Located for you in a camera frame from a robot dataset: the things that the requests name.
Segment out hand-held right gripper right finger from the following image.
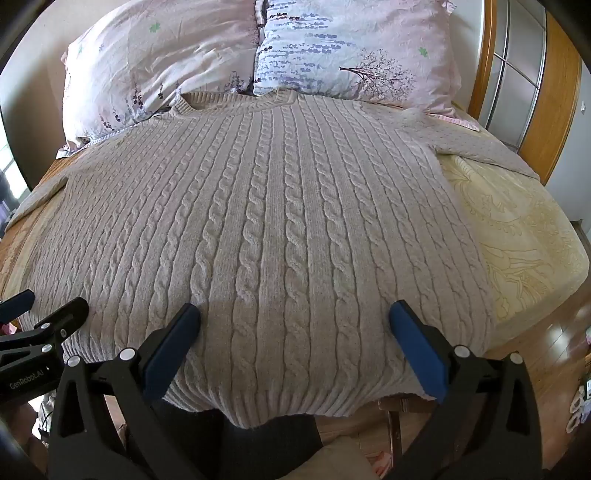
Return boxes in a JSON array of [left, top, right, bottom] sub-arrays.
[[389, 299, 543, 480]]

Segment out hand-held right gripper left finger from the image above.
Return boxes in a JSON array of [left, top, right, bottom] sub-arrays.
[[48, 302, 204, 480]]

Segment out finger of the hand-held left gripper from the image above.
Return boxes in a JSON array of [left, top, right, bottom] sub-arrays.
[[0, 289, 37, 326], [0, 297, 90, 366]]

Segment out beige cable-knit sweater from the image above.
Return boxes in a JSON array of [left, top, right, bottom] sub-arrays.
[[7, 89, 541, 428]]

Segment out person's dark trouser leg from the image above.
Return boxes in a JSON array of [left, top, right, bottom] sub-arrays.
[[221, 412, 325, 480]]

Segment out yellow patterned bed sheet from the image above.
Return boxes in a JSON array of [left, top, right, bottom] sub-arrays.
[[0, 102, 589, 352]]

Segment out pale slippers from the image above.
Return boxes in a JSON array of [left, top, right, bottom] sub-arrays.
[[564, 383, 591, 435]]

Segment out pink floral pillow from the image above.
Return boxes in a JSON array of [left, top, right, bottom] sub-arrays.
[[56, 0, 262, 160]]

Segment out pink pillow with tree print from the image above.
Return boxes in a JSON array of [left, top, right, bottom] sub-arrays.
[[252, 0, 481, 132]]

